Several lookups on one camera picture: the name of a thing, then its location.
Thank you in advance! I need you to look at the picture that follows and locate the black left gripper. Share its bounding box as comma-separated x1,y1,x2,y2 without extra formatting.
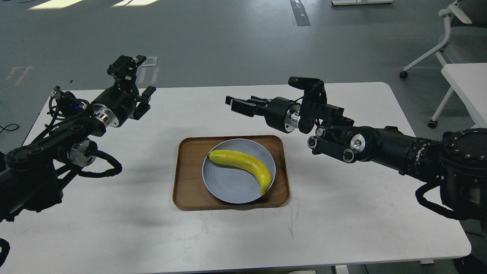
91,54,156,127

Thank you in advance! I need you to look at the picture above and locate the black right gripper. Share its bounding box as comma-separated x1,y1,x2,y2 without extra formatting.
225,96,301,133

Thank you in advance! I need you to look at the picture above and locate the yellow banana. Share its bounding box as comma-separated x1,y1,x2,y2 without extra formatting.
207,150,273,196

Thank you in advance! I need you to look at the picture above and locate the light blue plate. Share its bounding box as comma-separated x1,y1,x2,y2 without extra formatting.
202,139,276,204

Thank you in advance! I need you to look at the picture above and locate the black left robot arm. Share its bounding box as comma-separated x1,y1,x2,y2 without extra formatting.
0,55,156,222

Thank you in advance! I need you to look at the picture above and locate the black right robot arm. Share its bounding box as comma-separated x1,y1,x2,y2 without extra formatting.
225,77,487,223

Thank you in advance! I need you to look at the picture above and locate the white floor marker plate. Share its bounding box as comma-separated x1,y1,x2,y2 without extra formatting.
141,57,158,67

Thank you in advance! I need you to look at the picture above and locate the brown wooden tray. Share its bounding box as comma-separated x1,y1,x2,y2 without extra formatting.
172,135,291,210

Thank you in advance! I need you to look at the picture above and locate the white side table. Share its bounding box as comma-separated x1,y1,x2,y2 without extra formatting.
428,63,487,129

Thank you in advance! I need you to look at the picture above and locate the white office chair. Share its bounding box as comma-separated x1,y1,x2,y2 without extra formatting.
399,0,487,80

